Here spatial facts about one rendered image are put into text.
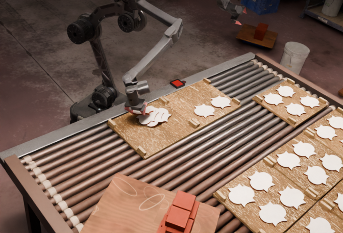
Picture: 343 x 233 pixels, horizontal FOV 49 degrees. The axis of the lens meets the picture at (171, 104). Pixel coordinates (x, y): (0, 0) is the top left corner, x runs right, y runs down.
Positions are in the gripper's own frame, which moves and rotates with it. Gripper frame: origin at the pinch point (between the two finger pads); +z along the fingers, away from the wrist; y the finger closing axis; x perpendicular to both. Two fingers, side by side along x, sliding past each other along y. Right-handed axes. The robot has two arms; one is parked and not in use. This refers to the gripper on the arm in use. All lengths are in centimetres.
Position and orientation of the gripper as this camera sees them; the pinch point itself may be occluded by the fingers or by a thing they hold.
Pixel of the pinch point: (138, 112)
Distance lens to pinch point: 214.2
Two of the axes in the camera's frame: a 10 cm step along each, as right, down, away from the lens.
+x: -3.1, 7.4, -5.9
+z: 1.6, 6.6, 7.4
